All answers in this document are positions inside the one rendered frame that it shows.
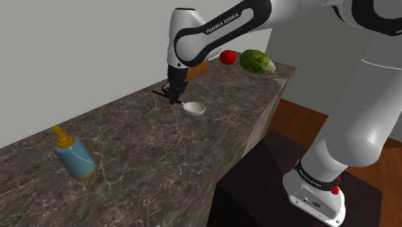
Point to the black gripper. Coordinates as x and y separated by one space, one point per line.
176 77

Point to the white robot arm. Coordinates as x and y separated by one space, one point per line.
355 103

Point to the brown bread loaf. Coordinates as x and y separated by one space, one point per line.
198 70

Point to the red tomato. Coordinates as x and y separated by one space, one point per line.
227 57

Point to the green lettuce head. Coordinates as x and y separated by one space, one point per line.
257 62

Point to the blue bottle with orange pump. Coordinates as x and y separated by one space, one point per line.
73 155

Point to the dark robot stand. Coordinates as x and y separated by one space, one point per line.
267 188

